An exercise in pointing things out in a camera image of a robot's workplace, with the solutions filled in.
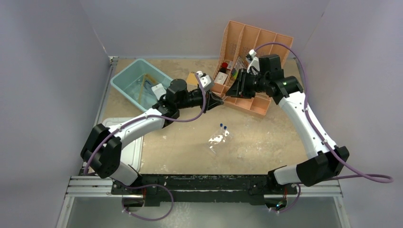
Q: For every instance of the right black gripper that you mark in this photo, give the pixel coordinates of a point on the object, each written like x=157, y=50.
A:
x=240, y=88

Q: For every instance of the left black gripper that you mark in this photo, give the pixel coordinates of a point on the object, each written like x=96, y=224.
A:
x=212, y=100

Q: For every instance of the clear plastic well plate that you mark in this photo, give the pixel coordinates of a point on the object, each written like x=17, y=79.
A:
x=219, y=142

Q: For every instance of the white zip pouch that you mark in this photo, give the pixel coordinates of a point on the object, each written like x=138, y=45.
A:
x=158, y=90

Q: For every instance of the amber rubber tube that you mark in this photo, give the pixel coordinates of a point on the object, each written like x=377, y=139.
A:
x=146, y=89

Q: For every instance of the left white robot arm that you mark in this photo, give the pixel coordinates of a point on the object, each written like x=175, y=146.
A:
x=104, y=145

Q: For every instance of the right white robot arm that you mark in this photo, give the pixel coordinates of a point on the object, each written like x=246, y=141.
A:
x=324, y=158

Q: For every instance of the yellow spiral notepad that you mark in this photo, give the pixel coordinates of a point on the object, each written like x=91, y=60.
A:
x=191, y=79

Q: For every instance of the teal plastic bin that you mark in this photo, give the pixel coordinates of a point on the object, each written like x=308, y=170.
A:
x=129, y=81

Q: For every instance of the white bin lid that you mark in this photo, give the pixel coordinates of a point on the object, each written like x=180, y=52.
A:
x=132, y=153

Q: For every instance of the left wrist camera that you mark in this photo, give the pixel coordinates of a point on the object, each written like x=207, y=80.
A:
x=205, y=81

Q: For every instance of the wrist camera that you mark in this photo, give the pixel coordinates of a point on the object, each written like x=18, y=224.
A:
x=253, y=60
x=205, y=81

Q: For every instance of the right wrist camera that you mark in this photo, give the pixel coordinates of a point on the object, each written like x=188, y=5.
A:
x=253, y=60

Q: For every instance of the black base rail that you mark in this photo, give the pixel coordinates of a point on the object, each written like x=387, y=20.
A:
x=251, y=189

